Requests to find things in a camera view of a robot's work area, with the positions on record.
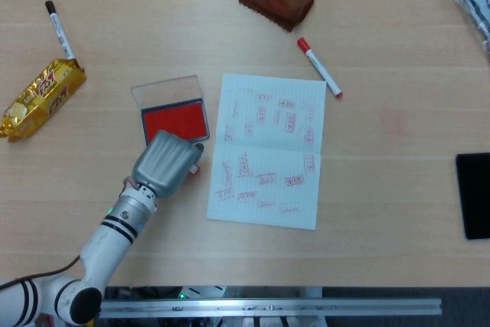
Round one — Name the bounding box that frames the red ink pad clear lid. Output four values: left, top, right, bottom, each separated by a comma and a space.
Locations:
130, 74, 211, 148

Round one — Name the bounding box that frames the gold snack package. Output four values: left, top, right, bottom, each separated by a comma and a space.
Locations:
0, 57, 87, 143

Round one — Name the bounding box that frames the striped fabric in plastic bag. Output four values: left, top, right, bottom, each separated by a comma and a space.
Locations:
435, 0, 490, 60

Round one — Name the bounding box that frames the white stamped paper sheet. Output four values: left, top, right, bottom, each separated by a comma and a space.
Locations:
206, 72, 328, 231

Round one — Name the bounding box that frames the red capped whiteboard marker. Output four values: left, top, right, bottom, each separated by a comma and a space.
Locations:
296, 37, 344, 99

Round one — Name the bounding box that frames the black smartphone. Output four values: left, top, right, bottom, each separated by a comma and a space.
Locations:
454, 152, 490, 240

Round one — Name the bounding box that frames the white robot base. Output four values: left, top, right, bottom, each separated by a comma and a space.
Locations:
178, 286, 227, 299

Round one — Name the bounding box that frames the black capped whiteboard marker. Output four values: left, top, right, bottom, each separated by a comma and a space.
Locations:
44, 0, 77, 60

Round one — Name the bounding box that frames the aluminium rail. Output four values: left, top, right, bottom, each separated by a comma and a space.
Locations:
98, 297, 443, 319

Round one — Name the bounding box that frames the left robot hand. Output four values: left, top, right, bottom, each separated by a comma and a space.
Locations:
131, 130, 204, 198

